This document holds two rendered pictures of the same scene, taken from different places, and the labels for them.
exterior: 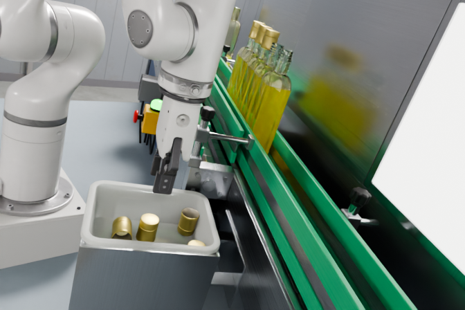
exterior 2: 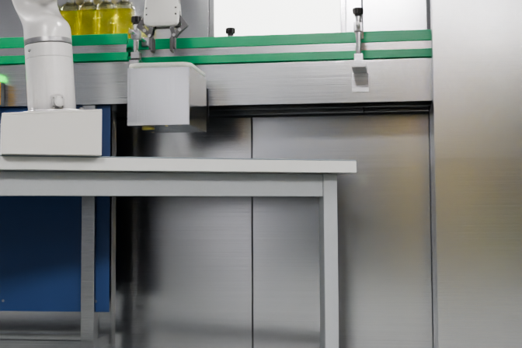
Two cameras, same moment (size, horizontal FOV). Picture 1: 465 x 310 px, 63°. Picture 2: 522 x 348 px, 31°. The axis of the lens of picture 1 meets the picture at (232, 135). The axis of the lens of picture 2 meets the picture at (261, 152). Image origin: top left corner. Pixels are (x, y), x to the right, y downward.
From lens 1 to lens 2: 254 cm
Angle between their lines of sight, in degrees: 66
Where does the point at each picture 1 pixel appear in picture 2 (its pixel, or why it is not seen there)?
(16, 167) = (70, 79)
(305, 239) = (241, 41)
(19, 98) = (63, 22)
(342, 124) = not seen: hidden behind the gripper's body
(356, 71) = not seen: outside the picture
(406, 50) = not seen: outside the picture
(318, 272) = (258, 43)
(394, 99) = not seen: outside the picture
